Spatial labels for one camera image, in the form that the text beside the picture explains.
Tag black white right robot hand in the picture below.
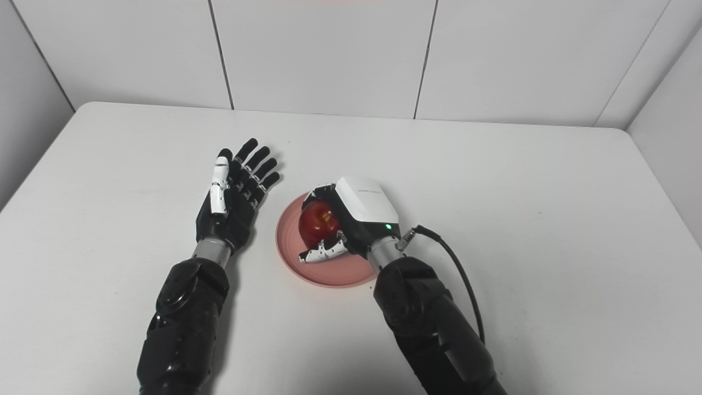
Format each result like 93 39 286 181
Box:
298 176 401 265

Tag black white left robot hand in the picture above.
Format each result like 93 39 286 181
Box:
196 138 281 256

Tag red apple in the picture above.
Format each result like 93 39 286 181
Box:
298 200 341 250

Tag pink round plate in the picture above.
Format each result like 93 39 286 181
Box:
275 191 393 289

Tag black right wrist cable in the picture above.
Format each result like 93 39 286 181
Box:
396 224 486 345

